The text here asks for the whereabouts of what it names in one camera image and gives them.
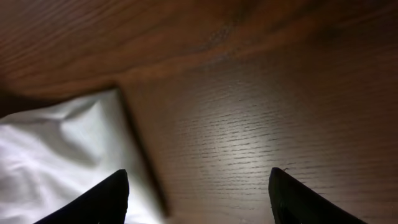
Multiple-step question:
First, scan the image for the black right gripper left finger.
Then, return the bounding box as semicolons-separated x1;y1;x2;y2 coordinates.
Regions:
35;169;129;224

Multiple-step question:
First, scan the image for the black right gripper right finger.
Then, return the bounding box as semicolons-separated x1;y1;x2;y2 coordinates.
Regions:
268;167;365;224

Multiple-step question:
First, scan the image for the white printed t-shirt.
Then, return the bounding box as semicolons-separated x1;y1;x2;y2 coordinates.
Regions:
1;90;165;224

